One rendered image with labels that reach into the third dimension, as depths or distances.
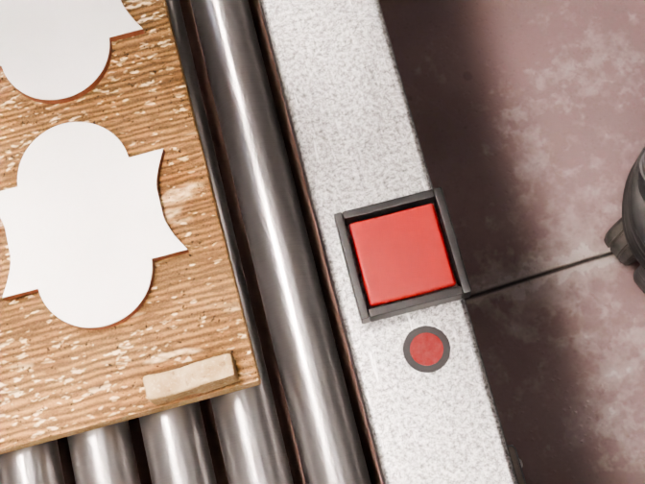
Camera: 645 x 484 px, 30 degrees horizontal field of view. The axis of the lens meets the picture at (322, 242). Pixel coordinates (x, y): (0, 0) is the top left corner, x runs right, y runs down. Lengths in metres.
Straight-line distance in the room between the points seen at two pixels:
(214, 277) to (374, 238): 0.11
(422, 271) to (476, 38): 1.12
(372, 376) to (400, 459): 0.06
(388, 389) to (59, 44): 0.33
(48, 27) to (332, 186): 0.23
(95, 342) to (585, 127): 1.18
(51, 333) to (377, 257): 0.22
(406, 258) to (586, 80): 1.11
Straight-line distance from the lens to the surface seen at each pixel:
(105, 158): 0.84
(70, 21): 0.89
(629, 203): 1.61
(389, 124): 0.86
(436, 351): 0.81
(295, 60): 0.88
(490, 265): 1.78
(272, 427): 0.81
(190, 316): 0.80
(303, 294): 0.82
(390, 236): 0.82
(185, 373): 0.77
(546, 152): 1.84
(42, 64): 0.88
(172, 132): 0.85
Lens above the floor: 1.71
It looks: 74 degrees down
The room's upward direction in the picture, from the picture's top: 10 degrees counter-clockwise
